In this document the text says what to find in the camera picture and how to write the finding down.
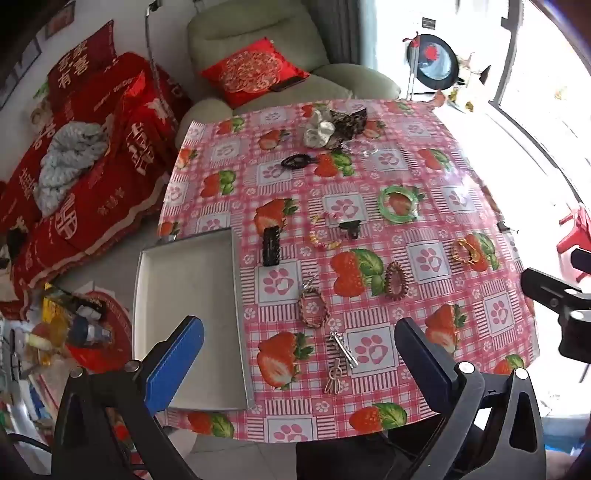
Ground beige knot hair clip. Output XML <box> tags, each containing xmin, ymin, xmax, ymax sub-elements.
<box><xmin>324</xmin><ymin>364</ymin><xmax>347</xmax><ymax>395</ymax></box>

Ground green armchair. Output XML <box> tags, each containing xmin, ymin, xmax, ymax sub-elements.
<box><xmin>174</xmin><ymin>0</ymin><xmax>401</xmax><ymax>149</ymax></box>

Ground long black hair clip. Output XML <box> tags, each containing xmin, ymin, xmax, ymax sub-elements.
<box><xmin>262</xmin><ymin>225</ymin><xmax>282</xmax><ymax>267</ymax></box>

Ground white shallow tray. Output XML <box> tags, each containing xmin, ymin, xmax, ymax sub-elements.
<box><xmin>132</xmin><ymin>227</ymin><xmax>256</xmax><ymax>411</ymax></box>

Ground brown woven bracelet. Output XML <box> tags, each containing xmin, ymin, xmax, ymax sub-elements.
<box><xmin>298</xmin><ymin>288</ymin><xmax>329</xmax><ymax>329</ymax></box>

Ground clear bracelet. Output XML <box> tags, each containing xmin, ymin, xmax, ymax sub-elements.
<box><xmin>346</xmin><ymin>141</ymin><xmax>382</xmax><ymax>158</ymax></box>

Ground gold yellow hair tie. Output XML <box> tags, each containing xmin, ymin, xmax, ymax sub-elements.
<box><xmin>451</xmin><ymin>236</ymin><xmax>483</xmax><ymax>267</ymax></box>

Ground green bangle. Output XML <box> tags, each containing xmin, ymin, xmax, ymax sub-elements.
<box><xmin>377</xmin><ymin>185</ymin><xmax>420</xmax><ymax>225</ymax></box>

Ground red embroidered cushion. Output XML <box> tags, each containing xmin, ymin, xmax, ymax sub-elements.
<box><xmin>201</xmin><ymin>38</ymin><xmax>311</xmax><ymax>109</ymax></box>

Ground washing machine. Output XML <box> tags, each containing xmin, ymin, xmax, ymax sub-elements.
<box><xmin>405</xmin><ymin>17</ymin><xmax>462</xmax><ymax>90</ymax></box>

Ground silver hairpins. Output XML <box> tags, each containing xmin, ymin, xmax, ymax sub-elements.
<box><xmin>329</xmin><ymin>332</ymin><xmax>359</xmax><ymax>369</ymax></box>

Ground black coil hair tie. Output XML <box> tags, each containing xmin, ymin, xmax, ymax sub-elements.
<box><xmin>281</xmin><ymin>154</ymin><xmax>319</xmax><ymax>169</ymax></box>

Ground yellow bottle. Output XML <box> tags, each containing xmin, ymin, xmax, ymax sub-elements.
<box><xmin>41</xmin><ymin>295</ymin><xmax>71</xmax><ymax>367</ymax></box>

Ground strawberry print tablecloth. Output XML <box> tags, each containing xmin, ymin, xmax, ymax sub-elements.
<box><xmin>157</xmin><ymin>98</ymin><xmax>542</xmax><ymax>445</ymax></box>

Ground white scrunchie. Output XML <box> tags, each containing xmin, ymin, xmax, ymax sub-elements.
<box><xmin>302</xmin><ymin>110</ymin><xmax>340</xmax><ymax>148</ymax></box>

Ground colourful beaded bracelet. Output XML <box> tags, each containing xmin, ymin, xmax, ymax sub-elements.
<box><xmin>308</xmin><ymin>213</ymin><xmax>343</xmax><ymax>251</ymax></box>

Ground red round basin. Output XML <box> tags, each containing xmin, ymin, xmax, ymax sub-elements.
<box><xmin>65</xmin><ymin>291</ymin><xmax>136</xmax><ymax>376</ymax></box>

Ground grey blanket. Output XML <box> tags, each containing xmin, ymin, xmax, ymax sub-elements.
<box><xmin>34</xmin><ymin>121</ymin><xmax>110</xmax><ymax>217</ymax></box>

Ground leopard print scrunchie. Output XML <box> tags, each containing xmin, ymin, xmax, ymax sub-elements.
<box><xmin>330</xmin><ymin>107</ymin><xmax>369</xmax><ymax>139</ymax></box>

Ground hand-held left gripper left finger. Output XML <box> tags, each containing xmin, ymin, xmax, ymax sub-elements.
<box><xmin>51</xmin><ymin>315</ymin><xmax>206</xmax><ymax>480</ymax></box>

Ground red plastic stool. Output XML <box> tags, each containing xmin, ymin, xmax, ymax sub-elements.
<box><xmin>555</xmin><ymin>205</ymin><xmax>591</xmax><ymax>283</ymax></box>

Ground red pillow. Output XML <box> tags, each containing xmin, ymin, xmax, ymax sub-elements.
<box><xmin>45</xmin><ymin>20</ymin><xmax>117</xmax><ymax>112</ymax></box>

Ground brown coil hair tie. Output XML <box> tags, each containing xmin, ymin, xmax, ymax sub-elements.
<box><xmin>383</xmin><ymin>261</ymin><xmax>410</xmax><ymax>301</ymax></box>

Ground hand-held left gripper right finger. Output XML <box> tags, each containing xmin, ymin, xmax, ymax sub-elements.
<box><xmin>394</xmin><ymin>318</ymin><xmax>548</xmax><ymax>480</ymax></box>

